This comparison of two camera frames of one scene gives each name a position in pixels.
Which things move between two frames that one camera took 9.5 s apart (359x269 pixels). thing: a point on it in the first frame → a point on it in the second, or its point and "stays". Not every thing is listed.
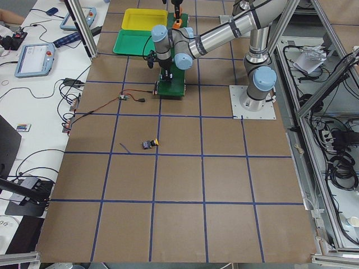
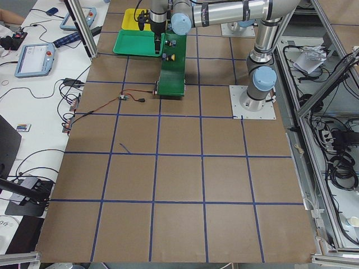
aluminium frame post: (82, 25) stays
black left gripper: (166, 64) → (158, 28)
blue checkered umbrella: (72, 37) stays
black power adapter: (69, 82) stays
